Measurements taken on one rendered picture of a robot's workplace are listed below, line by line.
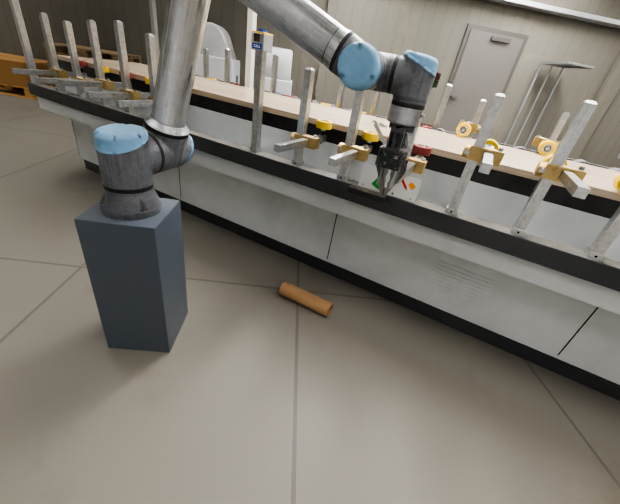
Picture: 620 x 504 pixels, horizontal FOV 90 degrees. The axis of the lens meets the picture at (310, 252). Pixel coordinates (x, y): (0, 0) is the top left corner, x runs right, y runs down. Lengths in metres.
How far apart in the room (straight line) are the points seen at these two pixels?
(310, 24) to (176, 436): 1.26
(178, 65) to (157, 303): 0.82
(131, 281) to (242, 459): 0.72
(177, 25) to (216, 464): 1.34
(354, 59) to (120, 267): 0.99
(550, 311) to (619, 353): 0.32
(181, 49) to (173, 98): 0.15
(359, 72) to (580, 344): 1.60
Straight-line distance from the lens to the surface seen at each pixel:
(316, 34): 0.83
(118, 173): 1.16
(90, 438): 1.36
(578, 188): 1.14
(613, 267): 1.50
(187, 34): 1.16
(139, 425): 1.34
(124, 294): 1.35
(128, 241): 1.20
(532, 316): 1.86
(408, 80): 0.92
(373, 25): 6.76
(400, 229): 1.48
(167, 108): 1.22
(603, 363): 2.02
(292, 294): 1.70
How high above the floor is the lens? 1.13
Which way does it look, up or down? 31 degrees down
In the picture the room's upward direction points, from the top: 10 degrees clockwise
